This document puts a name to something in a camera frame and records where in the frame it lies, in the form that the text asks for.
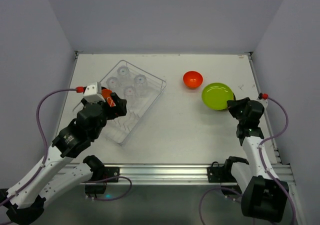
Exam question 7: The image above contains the purple cable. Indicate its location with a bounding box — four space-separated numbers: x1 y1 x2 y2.
198 92 298 225
0 86 133 225

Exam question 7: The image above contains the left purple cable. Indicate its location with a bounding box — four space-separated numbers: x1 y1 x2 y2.
0 86 133 225

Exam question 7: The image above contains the orange plate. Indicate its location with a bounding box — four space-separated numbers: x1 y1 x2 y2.
101 87 116 108

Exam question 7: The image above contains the clear cup left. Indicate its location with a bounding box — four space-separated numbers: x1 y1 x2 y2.
106 76 120 92

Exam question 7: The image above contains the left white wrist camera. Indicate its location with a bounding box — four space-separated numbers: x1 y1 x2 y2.
83 82 105 103

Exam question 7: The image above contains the clear cup back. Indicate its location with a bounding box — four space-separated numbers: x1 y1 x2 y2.
117 66 131 83

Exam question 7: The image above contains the clear cup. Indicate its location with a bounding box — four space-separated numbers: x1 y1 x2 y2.
106 76 120 92
134 74 148 97
123 85 137 104
117 66 131 83

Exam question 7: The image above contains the clear cup front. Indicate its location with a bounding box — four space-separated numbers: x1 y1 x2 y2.
123 85 137 104

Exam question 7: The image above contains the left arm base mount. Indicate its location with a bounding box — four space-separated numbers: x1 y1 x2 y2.
84 166 120 198

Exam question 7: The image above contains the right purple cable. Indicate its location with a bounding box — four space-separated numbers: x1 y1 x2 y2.
198 92 298 225

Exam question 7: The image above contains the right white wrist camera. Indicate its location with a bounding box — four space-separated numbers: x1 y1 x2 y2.
257 92 269 109

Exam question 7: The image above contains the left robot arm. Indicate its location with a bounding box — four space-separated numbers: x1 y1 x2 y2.
0 92 127 225

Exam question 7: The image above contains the orange bowl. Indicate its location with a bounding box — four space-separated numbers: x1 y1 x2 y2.
182 70 204 89

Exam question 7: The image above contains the clear wire dish rack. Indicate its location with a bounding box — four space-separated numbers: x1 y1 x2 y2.
97 60 166 146

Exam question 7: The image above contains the aluminium rail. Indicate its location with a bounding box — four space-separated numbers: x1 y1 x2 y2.
62 162 295 186

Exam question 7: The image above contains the clear cup right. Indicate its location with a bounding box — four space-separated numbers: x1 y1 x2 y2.
134 74 148 97

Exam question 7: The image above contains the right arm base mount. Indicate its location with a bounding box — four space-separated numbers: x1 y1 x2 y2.
206 159 241 193

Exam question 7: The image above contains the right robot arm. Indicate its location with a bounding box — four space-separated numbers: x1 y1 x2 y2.
227 95 289 223

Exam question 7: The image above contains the green plate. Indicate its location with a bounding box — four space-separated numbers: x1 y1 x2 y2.
201 82 235 111

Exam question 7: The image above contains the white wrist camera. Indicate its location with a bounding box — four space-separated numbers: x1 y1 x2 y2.
257 92 269 109
83 82 105 103

